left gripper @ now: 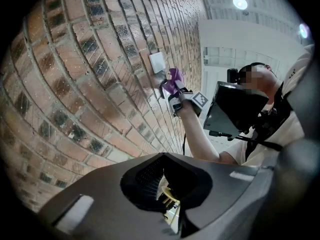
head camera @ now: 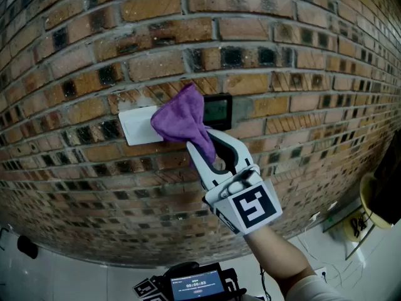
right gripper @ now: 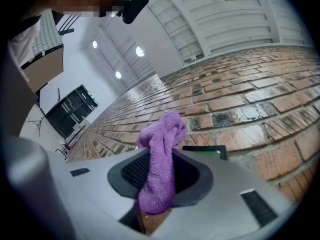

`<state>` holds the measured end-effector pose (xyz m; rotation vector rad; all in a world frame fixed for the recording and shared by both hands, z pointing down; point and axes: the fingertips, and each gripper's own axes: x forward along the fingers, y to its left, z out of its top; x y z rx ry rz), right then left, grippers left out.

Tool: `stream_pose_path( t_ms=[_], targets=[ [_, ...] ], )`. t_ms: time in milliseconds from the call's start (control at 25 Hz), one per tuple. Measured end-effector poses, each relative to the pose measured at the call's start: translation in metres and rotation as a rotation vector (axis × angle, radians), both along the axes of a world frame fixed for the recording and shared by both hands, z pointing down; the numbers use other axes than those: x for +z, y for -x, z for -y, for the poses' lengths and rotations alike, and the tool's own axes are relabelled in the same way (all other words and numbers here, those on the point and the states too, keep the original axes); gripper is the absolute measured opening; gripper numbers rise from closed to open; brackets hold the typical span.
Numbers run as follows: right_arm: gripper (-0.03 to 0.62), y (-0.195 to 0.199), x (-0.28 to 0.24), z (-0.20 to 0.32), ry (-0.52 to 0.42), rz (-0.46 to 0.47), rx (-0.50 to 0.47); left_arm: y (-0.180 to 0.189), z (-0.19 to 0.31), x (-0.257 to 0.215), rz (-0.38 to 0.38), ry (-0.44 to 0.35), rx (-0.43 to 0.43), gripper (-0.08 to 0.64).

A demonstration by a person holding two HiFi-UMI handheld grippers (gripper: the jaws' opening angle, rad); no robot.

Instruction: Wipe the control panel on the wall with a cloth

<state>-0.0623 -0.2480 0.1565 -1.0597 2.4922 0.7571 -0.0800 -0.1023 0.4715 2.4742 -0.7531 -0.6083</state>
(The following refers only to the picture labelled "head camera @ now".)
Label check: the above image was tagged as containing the yellow round stool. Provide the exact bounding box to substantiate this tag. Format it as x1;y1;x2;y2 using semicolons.
359;171;396;230

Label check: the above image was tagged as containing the black coiled cable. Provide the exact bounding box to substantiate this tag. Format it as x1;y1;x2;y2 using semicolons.
350;216;368;240

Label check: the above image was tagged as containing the white power strip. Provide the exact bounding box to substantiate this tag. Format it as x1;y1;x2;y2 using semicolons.
314;265;331;284

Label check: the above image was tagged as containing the white wall switch plate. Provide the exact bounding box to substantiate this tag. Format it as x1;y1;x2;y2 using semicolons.
118;105;165;147

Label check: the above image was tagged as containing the black round object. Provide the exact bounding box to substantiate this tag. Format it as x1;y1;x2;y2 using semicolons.
16;235;39;260

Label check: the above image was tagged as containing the person's right forearm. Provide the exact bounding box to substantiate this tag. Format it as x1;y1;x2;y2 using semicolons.
243;221;347;301

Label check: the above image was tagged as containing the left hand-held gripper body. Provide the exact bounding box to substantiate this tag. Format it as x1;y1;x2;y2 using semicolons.
132;274;172;301

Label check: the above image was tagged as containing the white cable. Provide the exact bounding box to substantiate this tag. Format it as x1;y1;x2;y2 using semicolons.
294;213;366;282

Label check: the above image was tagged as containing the black wall display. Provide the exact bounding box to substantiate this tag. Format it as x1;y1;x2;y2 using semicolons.
202;93;234;131

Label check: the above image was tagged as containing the clear glass shelf stand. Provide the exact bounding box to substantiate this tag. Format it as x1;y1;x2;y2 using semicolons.
322;198;378;261

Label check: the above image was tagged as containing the black screen device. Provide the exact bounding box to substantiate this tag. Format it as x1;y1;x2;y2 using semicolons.
162;261;248;301

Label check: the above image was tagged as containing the purple cloth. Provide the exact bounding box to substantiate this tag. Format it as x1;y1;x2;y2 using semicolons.
150;82;217;166

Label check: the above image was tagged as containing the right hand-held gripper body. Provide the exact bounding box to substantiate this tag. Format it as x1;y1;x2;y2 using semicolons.
202;164;283;236

